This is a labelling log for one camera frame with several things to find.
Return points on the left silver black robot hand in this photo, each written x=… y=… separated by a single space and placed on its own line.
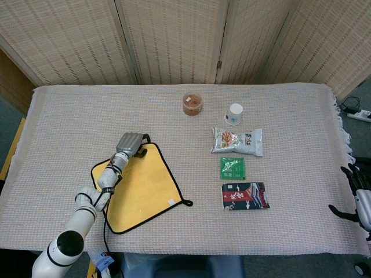
x=130 y=144

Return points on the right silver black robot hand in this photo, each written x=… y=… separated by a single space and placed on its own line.
x=358 y=197

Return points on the yellow cloth with black trim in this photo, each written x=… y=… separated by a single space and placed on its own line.
x=145 y=185

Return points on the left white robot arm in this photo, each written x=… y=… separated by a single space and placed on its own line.
x=84 y=208

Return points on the clear jar of brown snacks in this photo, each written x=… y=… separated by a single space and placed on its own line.
x=192 y=103

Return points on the white power strip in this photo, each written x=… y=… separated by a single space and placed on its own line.
x=359 y=114

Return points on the beige woven tablecloth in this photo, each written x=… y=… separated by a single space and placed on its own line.
x=179 y=83

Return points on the green tea sachet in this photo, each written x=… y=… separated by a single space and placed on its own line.
x=232 y=168

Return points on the silver peanut snack bag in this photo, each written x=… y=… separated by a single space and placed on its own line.
x=237 y=141

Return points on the white paper cup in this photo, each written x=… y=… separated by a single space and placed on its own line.
x=233 y=114

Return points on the dark blue red snack packet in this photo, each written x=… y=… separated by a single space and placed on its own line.
x=245 y=195

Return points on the woven folding screen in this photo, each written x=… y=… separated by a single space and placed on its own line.
x=185 y=40

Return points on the blue white plastic bag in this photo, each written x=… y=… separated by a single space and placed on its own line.
x=101 y=265

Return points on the blue chair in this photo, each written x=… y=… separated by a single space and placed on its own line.
x=185 y=266

